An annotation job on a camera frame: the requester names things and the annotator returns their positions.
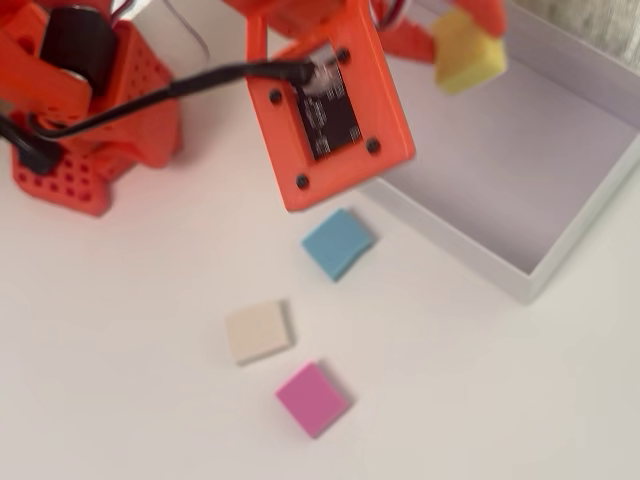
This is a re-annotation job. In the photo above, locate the wrist camera with orange mount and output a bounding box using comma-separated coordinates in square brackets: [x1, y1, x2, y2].
[244, 12, 417, 214]

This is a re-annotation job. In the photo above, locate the orange gripper, black servo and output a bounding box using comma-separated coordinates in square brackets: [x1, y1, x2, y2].
[222, 0, 439, 65]

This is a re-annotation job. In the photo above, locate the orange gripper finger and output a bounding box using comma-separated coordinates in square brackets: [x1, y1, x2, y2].
[449, 0, 507, 39]

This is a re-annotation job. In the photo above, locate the blue foam cuboid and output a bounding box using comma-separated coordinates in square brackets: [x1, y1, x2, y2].
[300, 207, 376, 284]

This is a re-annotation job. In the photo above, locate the white cardboard bin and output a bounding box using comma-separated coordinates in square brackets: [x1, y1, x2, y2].
[349, 0, 640, 306]

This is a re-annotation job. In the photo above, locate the pink foam cuboid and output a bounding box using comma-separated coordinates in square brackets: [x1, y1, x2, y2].
[274, 360, 352, 441]

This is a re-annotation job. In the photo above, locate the yellow foam cuboid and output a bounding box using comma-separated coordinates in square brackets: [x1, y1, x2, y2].
[432, 9, 507, 96]

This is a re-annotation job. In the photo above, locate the black base power cable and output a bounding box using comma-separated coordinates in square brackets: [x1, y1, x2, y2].
[0, 112, 65, 175]

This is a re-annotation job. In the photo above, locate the red white black servo wire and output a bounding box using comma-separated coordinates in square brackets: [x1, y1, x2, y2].
[159, 0, 212, 59]
[372, 0, 409, 30]
[112, 0, 146, 19]

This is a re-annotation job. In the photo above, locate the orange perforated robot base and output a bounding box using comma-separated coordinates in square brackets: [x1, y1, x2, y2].
[9, 22, 182, 217]

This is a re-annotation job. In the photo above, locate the beige foam cuboid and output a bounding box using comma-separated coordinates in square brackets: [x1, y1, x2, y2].
[224, 298, 296, 367]

